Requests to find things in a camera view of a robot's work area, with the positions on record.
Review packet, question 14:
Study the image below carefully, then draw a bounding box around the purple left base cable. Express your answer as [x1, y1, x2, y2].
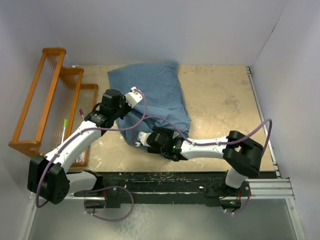
[83, 185, 134, 222]

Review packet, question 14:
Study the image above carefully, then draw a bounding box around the magenta capped marker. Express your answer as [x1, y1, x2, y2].
[79, 108, 85, 121]

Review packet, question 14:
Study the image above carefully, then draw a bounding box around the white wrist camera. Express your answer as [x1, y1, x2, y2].
[124, 86, 143, 109]
[134, 131, 151, 147]

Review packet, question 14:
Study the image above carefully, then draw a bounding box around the red white small box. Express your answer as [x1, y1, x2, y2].
[74, 150, 88, 165]

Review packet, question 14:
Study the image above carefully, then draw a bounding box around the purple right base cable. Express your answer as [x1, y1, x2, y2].
[220, 183, 252, 216]

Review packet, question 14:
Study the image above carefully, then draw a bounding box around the aluminium frame rail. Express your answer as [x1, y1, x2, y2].
[245, 66, 281, 179]

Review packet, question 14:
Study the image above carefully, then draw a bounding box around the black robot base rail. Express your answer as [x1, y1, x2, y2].
[74, 171, 251, 209]

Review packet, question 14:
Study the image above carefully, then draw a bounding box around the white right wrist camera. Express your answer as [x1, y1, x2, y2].
[134, 131, 151, 147]

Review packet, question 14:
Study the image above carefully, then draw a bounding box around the orange wooden tiered rack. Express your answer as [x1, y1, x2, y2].
[8, 47, 99, 158]

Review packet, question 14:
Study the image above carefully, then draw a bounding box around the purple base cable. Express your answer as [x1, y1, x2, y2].
[220, 183, 252, 216]
[83, 185, 134, 222]

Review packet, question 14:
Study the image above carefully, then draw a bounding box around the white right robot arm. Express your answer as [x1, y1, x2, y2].
[138, 127, 264, 196]

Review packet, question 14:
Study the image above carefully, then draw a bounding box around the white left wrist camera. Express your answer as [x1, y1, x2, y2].
[124, 86, 143, 109]

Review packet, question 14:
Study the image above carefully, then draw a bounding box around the green capped marker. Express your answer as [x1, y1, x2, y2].
[61, 119, 68, 143]

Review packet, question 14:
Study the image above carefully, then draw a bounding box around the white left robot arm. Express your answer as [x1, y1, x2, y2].
[27, 87, 142, 205]

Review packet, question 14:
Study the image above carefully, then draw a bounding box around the blue pillowcase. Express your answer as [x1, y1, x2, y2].
[107, 61, 191, 146]

